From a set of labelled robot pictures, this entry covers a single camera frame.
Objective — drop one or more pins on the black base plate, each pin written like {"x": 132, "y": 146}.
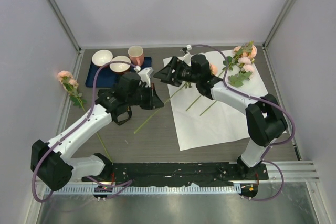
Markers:
{"x": 208, "y": 174}

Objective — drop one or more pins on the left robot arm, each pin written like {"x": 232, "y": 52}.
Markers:
{"x": 66, "y": 143}

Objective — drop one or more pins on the white slotted cable duct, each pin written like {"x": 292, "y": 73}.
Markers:
{"x": 95, "y": 189}

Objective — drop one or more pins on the aluminium frame rail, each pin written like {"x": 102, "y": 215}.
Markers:
{"x": 294, "y": 171}

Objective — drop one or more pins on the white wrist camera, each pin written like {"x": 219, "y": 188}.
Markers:
{"x": 187, "y": 56}
{"x": 145, "y": 74}

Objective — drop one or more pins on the white bowl orange outside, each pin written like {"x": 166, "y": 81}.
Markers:
{"x": 101, "y": 57}

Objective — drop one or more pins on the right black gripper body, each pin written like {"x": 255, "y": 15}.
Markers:
{"x": 187, "y": 75}

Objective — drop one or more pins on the blue tray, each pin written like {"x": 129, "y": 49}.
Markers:
{"x": 106, "y": 78}

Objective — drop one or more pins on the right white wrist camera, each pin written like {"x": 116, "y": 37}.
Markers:
{"x": 187, "y": 56}

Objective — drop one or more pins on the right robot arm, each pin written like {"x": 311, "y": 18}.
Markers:
{"x": 265, "y": 119}

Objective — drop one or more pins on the pink mug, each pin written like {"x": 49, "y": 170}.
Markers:
{"x": 136, "y": 55}

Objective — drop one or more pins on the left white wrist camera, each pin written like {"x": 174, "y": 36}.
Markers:
{"x": 145, "y": 74}

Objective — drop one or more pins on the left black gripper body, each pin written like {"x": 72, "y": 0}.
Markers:
{"x": 142, "y": 97}

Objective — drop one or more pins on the black ribbon gold letters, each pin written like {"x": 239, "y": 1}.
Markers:
{"x": 117, "y": 107}

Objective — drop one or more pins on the pink fake flower stem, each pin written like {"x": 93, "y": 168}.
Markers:
{"x": 71, "y": 86}

